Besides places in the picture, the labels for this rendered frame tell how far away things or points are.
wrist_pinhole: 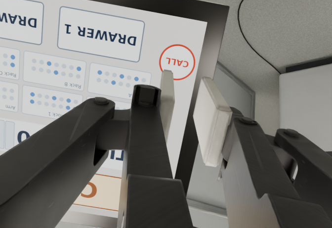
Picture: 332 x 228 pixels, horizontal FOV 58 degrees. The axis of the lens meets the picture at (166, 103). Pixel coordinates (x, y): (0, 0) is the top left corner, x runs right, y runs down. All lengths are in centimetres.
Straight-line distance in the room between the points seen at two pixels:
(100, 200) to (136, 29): 22
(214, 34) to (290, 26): 161
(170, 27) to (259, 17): 153
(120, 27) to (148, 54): 4
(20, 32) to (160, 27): 16
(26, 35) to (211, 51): 21
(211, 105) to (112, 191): 28
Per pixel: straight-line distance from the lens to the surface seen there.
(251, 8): 180
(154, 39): 34
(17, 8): 38
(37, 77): 38
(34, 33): 37
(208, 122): 15
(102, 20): 35
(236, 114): 16
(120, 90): 35
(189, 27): 34
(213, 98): 16
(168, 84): 16
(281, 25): 192
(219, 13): 34
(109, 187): 41
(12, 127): 41
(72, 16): 35
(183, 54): 34
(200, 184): 188
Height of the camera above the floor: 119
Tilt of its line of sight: 23 degrees down
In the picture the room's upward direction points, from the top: 171 degrees counter-clockwise
